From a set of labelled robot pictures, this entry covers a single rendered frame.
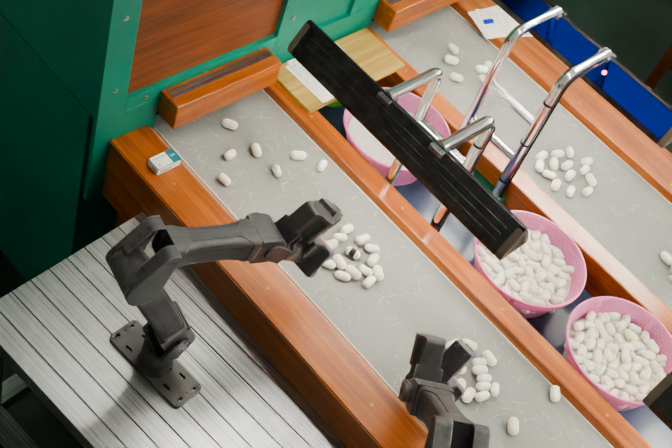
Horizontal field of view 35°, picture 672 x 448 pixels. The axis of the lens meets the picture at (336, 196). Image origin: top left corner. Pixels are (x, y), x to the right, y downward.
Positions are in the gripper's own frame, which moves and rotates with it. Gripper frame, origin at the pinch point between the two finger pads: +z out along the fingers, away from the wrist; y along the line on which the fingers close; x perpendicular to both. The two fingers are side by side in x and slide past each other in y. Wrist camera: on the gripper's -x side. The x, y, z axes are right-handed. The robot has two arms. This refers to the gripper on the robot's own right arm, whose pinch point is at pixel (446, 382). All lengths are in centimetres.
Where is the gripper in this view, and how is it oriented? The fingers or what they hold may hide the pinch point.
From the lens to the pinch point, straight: 217.5
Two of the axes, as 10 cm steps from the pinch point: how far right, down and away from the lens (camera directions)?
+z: 3.8, 0.9, 9.2
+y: -6.5, -6.8, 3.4
